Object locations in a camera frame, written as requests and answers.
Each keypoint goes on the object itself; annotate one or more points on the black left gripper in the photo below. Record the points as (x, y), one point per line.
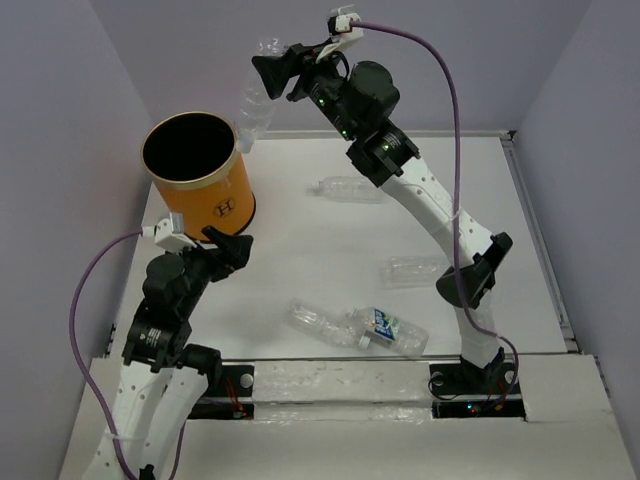
(232, 253)

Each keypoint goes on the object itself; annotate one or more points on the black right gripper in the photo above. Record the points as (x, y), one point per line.
(296, 60)

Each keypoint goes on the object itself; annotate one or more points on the large clear plastic bottle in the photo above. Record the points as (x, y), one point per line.
(256, 111)

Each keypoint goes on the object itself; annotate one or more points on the clear bottle white cap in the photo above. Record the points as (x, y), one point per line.
(337, 330)

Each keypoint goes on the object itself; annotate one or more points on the small clear crushed bottle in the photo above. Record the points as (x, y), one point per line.
(412, 271)

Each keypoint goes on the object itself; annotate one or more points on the blue-labelled plastic bottle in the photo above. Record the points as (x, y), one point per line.
(374, 327)

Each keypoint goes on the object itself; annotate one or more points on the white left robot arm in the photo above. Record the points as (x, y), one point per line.
(162, 375)

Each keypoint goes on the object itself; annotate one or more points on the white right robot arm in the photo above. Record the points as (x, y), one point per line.
(358, 105)

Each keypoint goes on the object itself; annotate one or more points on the orange cylindrical bin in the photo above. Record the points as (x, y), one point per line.
(193, 162)

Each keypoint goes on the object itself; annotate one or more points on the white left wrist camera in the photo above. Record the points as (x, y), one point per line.
(169, 234)

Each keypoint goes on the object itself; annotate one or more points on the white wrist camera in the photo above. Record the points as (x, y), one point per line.
(342, 33)
(169, 234)

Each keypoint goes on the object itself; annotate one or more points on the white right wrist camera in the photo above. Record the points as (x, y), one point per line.
(342, 33)

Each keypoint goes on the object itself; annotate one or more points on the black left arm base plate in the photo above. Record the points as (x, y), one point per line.
(231, 399)

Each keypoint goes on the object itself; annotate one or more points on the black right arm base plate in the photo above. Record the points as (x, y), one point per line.
(454, 397)

